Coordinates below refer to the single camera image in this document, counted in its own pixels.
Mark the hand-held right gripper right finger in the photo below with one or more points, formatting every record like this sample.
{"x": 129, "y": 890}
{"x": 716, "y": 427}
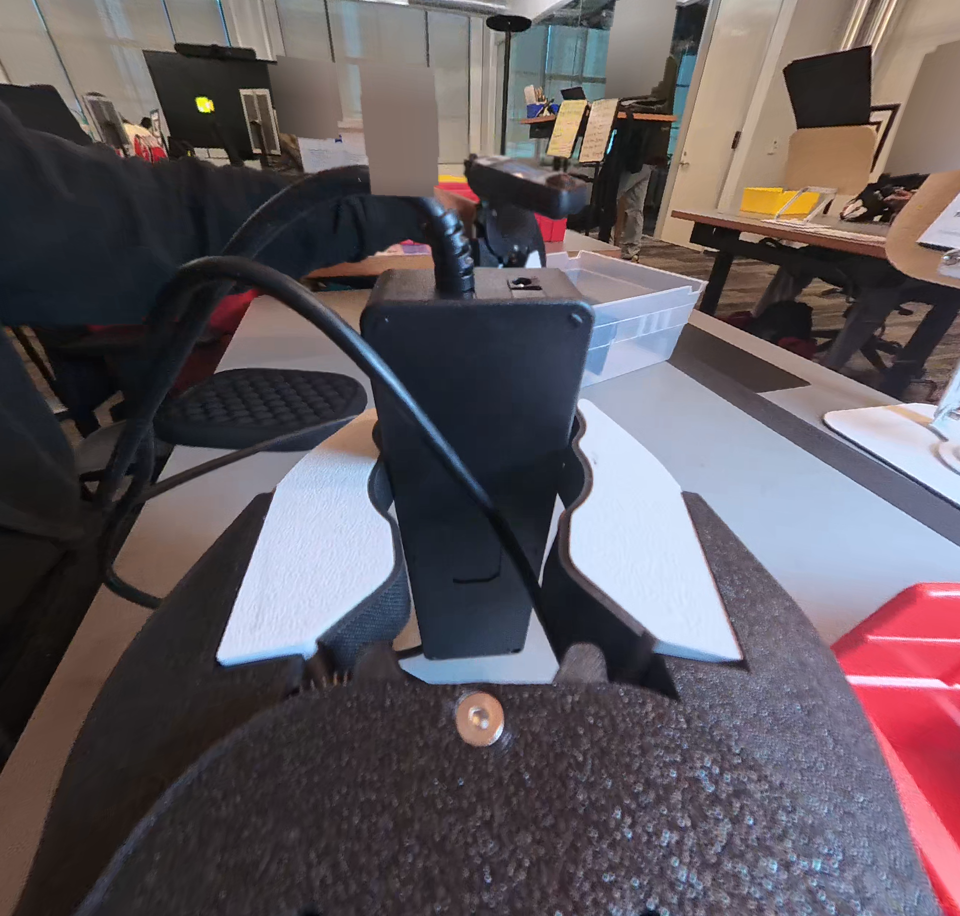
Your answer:
{"x": 645, "y": 556}

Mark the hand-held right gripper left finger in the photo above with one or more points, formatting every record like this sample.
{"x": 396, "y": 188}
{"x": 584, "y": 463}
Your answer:
{"x": 315, "y": 556}

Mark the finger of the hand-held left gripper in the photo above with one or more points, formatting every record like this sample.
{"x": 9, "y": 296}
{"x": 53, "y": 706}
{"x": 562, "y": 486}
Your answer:
{"x": 535, "y": 259}

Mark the clear plastic bin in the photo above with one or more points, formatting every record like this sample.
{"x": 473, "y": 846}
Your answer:
{"x": 652, "y": 316}

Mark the black usb hub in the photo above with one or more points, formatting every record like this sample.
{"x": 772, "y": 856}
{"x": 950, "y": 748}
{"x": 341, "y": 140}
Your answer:
{"x": 465, "y": 406}

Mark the long red tote white label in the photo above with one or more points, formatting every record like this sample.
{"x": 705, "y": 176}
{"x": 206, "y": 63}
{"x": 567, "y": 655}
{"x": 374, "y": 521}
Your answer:
{"x": 553, "y": 228}

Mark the yellow paper easel board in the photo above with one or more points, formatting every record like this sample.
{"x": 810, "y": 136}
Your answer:
{"x": 566, "y": 129}

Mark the white paper easel board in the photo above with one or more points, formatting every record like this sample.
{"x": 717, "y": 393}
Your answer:
{"x": 600, "y": 130}

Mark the wooden standing desk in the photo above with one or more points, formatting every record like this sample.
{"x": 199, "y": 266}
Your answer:
{"x": 652, "y": 116}

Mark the black floor lamp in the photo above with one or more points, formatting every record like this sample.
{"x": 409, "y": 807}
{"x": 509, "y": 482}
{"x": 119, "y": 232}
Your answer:
{"x": 508, "y": 24}

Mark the black round textured pad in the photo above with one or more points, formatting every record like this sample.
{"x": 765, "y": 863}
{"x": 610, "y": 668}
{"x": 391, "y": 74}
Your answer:
{"x": 262, "y": 406}

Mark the white door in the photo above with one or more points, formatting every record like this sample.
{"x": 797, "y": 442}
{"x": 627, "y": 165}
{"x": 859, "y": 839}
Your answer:
{"x": 735, "y": 106}

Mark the yellow bin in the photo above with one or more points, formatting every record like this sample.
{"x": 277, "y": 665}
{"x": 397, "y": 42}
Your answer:
{"x": 772, "y": 202}

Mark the dark red backpack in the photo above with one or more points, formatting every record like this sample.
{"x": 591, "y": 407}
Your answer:
{"x": 772, "y": 327}

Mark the cardboard box with black flap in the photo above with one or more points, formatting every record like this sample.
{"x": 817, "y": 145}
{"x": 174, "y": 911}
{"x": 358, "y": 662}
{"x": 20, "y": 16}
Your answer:
{"x": 825, "y": 159}

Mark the red open-front bin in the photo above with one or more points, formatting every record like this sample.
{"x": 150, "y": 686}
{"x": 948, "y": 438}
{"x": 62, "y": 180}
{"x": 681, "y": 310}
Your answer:
{"x": 915, "y": 706}

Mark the white document stand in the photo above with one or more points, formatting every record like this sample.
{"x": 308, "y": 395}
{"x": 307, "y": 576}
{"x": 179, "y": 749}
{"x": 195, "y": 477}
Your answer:
{"x": 949, "y": 406}

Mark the black monitor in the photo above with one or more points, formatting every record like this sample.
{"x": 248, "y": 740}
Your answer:
{"x": 187, "y": 91}

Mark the instruction sheet with blue pictures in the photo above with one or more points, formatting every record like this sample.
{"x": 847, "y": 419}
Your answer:
{"x": 945, "y": 230}

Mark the black fabric panel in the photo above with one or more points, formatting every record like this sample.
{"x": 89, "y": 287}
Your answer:
{"x": 37, "y": 110}

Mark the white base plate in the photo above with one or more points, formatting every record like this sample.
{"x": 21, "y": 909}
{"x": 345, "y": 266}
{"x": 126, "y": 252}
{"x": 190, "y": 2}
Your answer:
{"x": 877, "y": 429}

